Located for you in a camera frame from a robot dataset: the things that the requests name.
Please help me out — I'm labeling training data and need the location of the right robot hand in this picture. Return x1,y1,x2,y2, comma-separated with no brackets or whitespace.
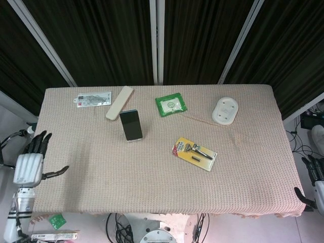
293,155,324,210

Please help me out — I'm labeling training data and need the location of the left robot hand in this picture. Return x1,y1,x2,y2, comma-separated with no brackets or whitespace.
13,130,70,188

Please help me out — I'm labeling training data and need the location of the black smartphone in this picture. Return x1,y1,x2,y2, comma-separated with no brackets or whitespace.
118,109,144,141

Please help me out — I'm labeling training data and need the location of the round silver robot base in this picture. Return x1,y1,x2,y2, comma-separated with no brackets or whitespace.
139,214,178,243

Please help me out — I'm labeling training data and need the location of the green circuit board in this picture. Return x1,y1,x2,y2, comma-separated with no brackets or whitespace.
48,214,67,230

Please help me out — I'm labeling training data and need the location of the long white printed box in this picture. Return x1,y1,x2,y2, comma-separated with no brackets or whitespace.
30,230,80,241

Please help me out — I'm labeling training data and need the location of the white blister pack card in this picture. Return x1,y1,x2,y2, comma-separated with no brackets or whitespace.
73,91,113,109

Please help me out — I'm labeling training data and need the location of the black pleated curtain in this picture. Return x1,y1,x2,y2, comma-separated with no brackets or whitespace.
0,0,71,116
222,0,324,119
163,0,259,86
22,0,155,87

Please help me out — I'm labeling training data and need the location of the beige flat stick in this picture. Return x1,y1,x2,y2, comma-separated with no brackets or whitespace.
105,86,134,120

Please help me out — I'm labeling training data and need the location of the white oval soap dish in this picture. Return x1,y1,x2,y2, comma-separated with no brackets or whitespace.
212,96,239,127

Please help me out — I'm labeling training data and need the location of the pink waffle tablecloth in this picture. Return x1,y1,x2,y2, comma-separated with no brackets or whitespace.
29,84,306,218

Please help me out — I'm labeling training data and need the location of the razor in yellow blister pack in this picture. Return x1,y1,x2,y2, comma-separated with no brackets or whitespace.
172,137,218,172

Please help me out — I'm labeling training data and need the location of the green wet wipes pack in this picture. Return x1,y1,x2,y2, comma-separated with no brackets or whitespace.
154,92,188,117

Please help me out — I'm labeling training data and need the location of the metal tube chair frame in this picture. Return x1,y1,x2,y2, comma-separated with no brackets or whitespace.
0,122,37,170

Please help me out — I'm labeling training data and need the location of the black cable bundle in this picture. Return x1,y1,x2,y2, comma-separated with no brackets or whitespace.
105,212,136,243

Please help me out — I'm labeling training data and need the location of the black floor cable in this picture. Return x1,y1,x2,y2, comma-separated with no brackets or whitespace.
192,213,211,241

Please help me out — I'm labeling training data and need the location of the white slanted frame post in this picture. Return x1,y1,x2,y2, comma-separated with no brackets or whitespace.
217,0,266,85
7,0,77,87

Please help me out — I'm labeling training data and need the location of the white upright frame post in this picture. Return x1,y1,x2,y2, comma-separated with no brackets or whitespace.
149,0,166,86

